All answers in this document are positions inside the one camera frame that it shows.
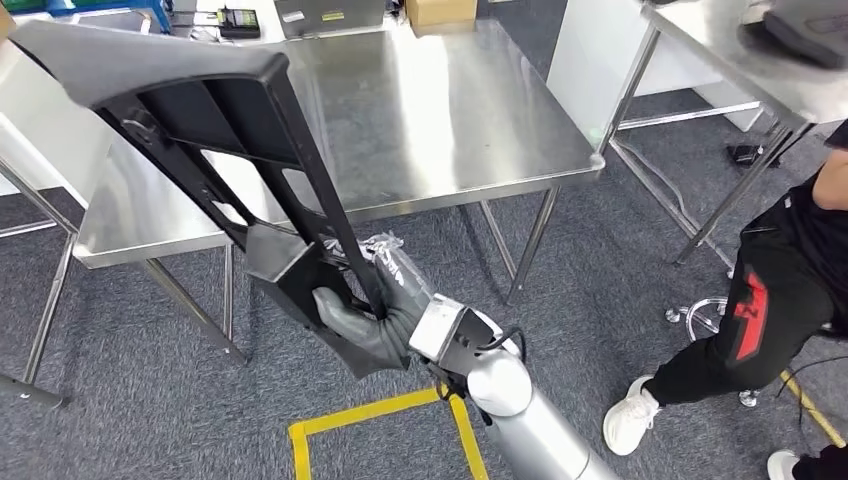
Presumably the stainless steel table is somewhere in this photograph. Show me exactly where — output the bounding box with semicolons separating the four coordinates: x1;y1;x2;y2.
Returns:
596;0;848;268

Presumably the stainless steel workbench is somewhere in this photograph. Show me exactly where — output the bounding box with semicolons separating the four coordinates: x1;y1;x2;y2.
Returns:
0;18;605;409

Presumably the white desk panel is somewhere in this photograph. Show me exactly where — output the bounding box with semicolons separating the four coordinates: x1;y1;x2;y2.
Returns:
546;0;764;134

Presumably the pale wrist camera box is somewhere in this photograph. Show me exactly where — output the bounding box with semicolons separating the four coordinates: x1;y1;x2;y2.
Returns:
408;294;467;364

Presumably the black remote controller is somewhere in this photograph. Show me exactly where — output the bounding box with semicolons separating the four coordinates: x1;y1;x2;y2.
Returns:
168;6;262;40

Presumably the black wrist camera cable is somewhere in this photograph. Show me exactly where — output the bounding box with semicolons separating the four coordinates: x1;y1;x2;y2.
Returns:
476;326;528;366

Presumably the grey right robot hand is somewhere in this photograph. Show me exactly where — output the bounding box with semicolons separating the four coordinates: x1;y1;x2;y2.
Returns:
311;231;435;374

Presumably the black bag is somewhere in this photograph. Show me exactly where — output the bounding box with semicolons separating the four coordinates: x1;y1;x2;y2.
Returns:
737;0;848;72

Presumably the cardboard box with yellow label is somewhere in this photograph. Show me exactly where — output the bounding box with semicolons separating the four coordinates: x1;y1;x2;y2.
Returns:
404;0;479;38

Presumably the chrome stool with casters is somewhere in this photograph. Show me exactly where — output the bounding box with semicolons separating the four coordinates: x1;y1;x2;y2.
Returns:
664;296;763;409

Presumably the yellow floor tape square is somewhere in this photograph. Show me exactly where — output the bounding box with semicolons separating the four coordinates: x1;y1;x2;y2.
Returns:
778;369;848;450
288;387;492;480

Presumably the black floor cable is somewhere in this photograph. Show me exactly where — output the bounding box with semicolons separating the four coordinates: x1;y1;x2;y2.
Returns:
773;354;848;429

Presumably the grey laptop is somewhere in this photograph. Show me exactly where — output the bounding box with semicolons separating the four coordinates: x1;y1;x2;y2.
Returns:
273;0;388;39

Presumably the black power adapter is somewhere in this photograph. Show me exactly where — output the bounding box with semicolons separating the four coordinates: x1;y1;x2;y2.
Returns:
725;142;783;168

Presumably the blue bin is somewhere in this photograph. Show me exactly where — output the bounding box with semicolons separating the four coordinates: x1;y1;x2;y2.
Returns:
0;0;174;33

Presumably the white desk with electronics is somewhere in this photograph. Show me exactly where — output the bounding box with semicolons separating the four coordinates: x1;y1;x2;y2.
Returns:
168;0;415;48

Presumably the black plastic frame part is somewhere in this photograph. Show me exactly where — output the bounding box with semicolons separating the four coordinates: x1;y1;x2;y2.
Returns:
9;18;412;380

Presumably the person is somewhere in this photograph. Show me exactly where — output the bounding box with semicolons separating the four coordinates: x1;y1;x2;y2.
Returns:
601;119;848;480

